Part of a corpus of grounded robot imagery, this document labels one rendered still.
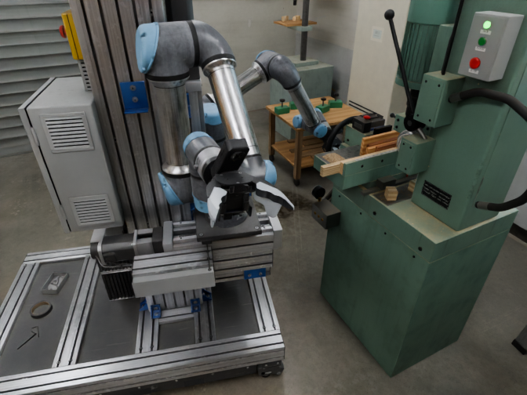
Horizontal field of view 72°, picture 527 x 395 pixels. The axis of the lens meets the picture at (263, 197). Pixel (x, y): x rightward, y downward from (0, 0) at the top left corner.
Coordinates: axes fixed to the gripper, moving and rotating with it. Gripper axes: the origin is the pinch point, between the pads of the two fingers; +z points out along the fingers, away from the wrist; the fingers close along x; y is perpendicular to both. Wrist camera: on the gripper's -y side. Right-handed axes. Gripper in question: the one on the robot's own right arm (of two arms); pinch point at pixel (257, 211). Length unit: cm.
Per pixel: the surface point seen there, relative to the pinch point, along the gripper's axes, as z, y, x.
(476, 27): -25, -31, -72
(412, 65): -52, -16, -83
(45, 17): -347, 13, 39
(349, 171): -49, 23, -65
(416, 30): -53, -27, -82
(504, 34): -17, -31, -73
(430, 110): -31, -7, -74
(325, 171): -53, 24, -56
